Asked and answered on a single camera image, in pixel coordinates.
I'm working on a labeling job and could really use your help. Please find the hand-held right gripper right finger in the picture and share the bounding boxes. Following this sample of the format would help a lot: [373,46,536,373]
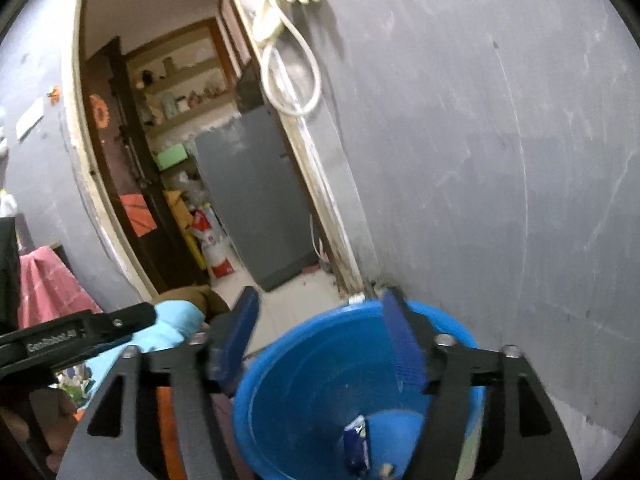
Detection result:
[382,287,584,480]

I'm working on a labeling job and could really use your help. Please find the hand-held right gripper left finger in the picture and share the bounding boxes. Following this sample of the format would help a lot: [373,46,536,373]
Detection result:
[60,286,261,480]

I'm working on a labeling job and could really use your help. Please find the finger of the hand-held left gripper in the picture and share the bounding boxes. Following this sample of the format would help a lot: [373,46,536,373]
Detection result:
[0,302,157,386]

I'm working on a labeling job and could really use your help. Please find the blue plastic basin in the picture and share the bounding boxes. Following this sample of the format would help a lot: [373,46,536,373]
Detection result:
[232,300,488,480]

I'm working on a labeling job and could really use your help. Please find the person's left hand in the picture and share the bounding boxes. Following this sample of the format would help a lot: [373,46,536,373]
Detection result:
[0,397,77,471]

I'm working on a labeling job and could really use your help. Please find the floral printed cloth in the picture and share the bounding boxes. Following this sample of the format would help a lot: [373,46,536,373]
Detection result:
[55,364,94,402]

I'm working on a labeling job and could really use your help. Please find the pink checked towel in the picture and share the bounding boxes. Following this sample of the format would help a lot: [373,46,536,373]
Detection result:
[17,245,104,331]

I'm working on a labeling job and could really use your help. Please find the brown blanket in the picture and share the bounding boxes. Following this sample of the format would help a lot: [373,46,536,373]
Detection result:
[158,285,231,324]

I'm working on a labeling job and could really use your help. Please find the light blue cloth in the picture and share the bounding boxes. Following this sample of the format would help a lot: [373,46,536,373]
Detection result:
[60,300,207,402]

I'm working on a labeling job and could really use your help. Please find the red and white bag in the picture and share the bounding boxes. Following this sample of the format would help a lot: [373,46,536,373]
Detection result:
[192,203,236,280]

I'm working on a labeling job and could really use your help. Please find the blue snack wrapper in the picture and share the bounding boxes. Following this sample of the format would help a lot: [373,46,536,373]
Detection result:
[342,414,371,476]

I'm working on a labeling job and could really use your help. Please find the orange round table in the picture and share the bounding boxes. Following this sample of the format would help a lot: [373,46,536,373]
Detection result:
[157,385,189,480]

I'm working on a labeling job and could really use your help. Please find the orange folded paper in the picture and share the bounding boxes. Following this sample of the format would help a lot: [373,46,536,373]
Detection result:
[119,192,159,237]

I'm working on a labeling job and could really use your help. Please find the yellow cardboard box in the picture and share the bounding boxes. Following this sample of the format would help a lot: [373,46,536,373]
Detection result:
[163,188,207,269]

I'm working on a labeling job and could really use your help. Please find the grey refrigerator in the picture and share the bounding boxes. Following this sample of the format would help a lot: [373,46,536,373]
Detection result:
[194,109,321,292]

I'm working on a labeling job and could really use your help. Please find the dark wooden door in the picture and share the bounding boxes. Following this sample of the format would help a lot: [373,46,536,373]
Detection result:
[81,35,202,297]

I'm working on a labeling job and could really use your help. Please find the pile of plastic bags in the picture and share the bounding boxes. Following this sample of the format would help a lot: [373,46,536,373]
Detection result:
[172,166,211,209]

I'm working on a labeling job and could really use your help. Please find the green box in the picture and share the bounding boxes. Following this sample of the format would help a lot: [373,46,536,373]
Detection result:
[152,143,189,171]

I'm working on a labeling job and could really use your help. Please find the sunflower sticker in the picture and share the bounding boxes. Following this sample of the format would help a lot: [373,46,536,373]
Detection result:
[89,94,111,129]

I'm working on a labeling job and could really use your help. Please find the white power strip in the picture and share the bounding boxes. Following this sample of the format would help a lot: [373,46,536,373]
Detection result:
[251,0,284,42]

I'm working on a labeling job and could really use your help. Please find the wooden door frame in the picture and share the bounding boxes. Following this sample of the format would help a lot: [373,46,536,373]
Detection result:
[70,0,382,307]

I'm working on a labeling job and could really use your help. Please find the white coiled cable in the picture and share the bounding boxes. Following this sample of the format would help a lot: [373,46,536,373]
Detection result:
[260,0,324,117]

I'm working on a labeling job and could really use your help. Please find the wall shelves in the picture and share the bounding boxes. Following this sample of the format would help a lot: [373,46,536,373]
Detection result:
[125,20,237,142]

